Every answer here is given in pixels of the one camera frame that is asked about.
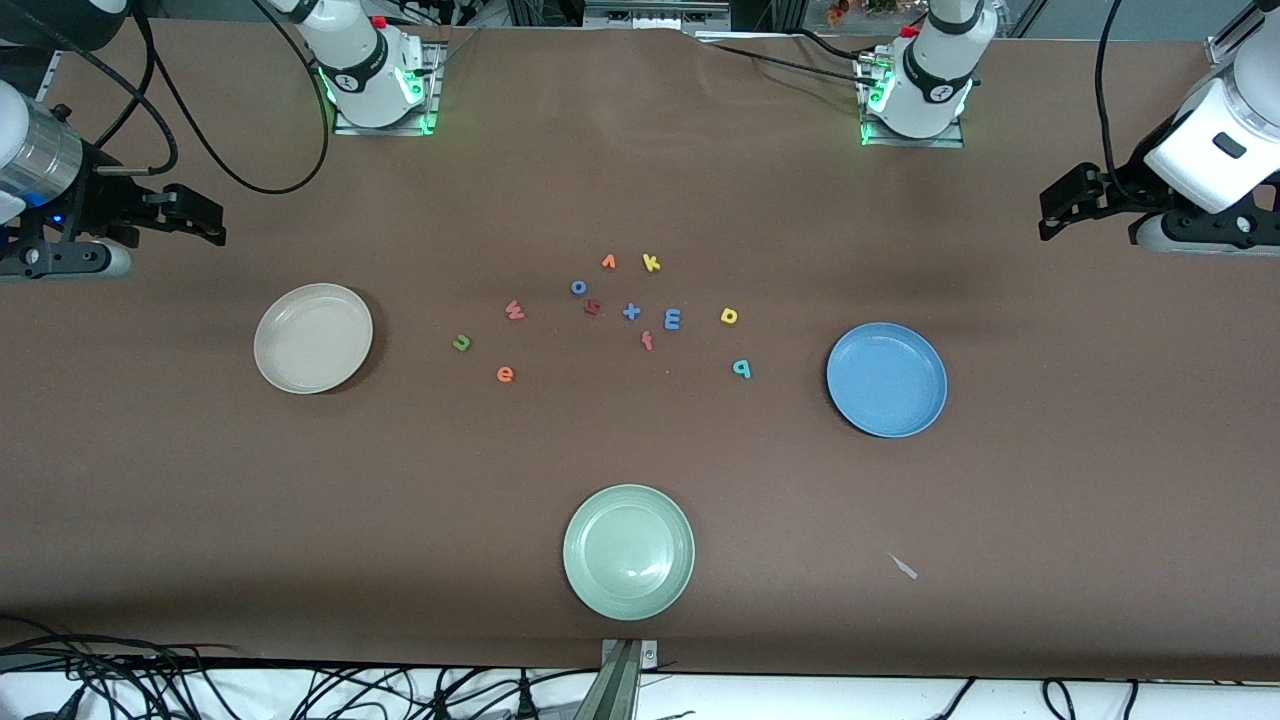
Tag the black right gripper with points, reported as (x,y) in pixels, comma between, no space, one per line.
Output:
(103,196)

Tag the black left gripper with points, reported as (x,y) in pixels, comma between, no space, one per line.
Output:
(1116,190)

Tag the pink foam letter w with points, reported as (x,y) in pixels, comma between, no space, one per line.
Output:
(514,312)

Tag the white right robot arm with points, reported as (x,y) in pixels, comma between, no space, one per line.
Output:
(360,80)

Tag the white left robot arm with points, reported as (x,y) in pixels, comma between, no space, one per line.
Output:
(935,80)

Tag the aluminium profile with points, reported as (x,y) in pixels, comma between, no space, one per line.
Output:
(1222,50)

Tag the beige brown plate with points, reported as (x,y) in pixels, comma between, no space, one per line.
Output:
(313,338)

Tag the blue plate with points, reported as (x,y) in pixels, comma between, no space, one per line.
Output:
(887,380)

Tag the small orange object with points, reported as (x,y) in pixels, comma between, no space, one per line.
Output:
(838,12)

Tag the small white paper scrap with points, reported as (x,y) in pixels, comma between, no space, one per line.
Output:
(903,566)

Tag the grey metal box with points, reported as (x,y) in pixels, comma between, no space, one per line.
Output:
(650,15)

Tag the pale green plate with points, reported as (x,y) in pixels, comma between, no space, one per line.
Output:
(628,552)

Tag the aluminium edge rail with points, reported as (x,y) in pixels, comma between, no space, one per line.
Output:
(48,80)

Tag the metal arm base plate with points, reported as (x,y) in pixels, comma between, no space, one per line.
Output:
(385,130)
(910,143)

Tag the grey metal bracket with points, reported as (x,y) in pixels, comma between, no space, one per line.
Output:
(622,690)

